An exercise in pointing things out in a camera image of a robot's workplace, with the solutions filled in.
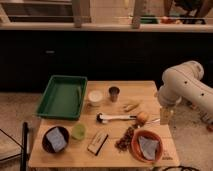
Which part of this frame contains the black stand left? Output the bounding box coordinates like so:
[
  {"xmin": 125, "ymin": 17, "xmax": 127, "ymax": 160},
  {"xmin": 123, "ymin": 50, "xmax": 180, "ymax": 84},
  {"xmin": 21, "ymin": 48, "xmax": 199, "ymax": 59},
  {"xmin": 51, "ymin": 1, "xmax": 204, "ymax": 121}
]
[{"xmin": 20, "ymin": 122, "xmax": 29, "ymax": 171}]

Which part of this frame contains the yellow apple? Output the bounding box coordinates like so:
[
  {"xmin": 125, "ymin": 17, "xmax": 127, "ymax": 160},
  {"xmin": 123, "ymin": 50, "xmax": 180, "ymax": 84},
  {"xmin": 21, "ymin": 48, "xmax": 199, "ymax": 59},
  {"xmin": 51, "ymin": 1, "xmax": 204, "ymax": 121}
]
[{"xmin": 136, "ymin": 112, "xmax": 149, "ymax": 125}]

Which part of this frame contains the small yellow banana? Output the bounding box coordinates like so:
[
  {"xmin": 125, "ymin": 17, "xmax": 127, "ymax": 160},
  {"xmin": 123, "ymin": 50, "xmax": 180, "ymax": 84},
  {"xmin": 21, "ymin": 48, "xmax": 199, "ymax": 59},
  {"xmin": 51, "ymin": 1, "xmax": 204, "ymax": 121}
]
[{"xmin": 124, "ymin": 103, "xmax": 139, "ymax": 112}]

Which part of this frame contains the brown grape bunch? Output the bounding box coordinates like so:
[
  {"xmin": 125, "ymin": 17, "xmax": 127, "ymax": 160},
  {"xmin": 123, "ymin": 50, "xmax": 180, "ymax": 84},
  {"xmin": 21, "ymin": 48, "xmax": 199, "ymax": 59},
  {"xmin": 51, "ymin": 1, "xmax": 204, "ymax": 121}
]
[{"xmin": 115, "ymin": 124, "xmax": 139, "ymax": 152}]

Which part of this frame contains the green plastic tray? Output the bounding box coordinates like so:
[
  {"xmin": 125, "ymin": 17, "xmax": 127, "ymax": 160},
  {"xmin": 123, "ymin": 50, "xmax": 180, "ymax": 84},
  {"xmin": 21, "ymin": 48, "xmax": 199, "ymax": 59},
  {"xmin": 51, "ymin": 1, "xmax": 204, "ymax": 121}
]
[{"xmin": 37, "ymin": 75, "xmax": 87, "ymax": 120}]

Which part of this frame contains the white paper cup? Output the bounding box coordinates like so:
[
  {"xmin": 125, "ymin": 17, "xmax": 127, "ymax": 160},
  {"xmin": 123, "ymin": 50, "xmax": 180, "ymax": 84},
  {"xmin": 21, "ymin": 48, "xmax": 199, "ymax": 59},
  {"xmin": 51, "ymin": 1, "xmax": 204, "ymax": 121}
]
[{"xmin": 88, "ymin": 90, "xmax": 103, "ymax": 107}]

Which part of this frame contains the grey cloth in orange bowl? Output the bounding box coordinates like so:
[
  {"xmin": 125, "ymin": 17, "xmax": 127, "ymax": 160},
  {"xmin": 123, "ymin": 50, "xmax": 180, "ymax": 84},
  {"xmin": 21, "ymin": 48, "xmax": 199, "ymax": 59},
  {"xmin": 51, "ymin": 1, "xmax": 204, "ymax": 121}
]
[{"xmin": 138, "ymin": 136, "xmax": 159, "ymax": 160}]

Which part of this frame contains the green plastic cup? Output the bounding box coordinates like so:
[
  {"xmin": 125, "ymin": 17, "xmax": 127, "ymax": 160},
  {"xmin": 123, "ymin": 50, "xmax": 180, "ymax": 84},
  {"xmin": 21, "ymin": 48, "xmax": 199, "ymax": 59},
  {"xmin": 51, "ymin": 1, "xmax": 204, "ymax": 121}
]
[{"xmin": 71, "ymin": 123, "xmax": 86, "ymax": 140}]

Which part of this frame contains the wooden table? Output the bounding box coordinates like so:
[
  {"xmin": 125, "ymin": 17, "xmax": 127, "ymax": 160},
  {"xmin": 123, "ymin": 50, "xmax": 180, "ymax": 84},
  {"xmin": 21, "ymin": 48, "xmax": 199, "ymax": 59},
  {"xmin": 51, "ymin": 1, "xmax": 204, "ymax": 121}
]
[{"xmin": 29, "ymin": 81, "xmax": 179, "ymax": 168}]

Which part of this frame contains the grey cloth in black bowl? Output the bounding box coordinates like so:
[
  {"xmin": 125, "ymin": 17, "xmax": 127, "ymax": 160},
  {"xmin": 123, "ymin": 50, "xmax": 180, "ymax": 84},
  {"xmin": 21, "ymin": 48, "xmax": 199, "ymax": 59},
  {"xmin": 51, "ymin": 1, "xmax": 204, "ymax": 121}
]
[{"xmin": 46, "ymin": 128, "xmax": 67, "ymax": 152}]

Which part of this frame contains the black bowl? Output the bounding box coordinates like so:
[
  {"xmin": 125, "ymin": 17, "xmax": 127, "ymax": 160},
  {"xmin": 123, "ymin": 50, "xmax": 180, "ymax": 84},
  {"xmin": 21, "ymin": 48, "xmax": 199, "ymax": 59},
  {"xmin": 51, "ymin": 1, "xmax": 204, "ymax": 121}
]
[{"xmin": 42, "ymin": 126, "xmax": 69, "ymax": 153}]

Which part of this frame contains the black wooden block eraser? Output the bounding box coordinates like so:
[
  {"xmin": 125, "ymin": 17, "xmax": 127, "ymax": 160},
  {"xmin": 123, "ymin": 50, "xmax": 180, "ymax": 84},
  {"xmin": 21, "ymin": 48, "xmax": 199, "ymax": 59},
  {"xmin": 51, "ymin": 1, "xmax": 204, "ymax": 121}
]
[{"xmin": 87, "ymin": 131, "xmax": 108, "ymax": 155}]

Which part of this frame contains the metal spoon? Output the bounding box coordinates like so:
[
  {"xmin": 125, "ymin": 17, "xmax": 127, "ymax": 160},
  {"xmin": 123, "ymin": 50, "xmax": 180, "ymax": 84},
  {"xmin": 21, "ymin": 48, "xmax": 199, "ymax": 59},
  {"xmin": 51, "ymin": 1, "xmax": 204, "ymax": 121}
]
[{"xmin": 146, "ymin": 118, "xmax": 160, "ymax": 124}]

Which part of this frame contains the orange bowl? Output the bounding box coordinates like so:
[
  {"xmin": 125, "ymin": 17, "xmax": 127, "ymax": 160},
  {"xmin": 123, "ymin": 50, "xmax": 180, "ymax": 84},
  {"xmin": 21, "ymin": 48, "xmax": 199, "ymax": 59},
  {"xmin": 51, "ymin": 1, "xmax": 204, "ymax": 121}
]
[{"xmin": 131, "ymin": 130, "xmax": 163, "ymax": 163}]

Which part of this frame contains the small metal cup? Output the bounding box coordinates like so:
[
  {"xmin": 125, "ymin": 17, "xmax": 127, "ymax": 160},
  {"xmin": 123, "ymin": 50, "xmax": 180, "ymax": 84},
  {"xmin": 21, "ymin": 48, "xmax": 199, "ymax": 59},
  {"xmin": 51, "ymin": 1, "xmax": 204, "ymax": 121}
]
[{"xmin": 109, "ymin": 86, "xmax": 120, "ymax": 102}]

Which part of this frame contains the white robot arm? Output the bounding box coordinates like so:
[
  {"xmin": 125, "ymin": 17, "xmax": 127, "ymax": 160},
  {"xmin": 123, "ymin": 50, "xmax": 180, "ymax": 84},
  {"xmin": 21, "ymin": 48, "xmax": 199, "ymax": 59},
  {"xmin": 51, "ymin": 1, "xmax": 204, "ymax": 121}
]
[{"xmin": 157, "ymin": 61, "xmax": 213, "ymax": 124}]

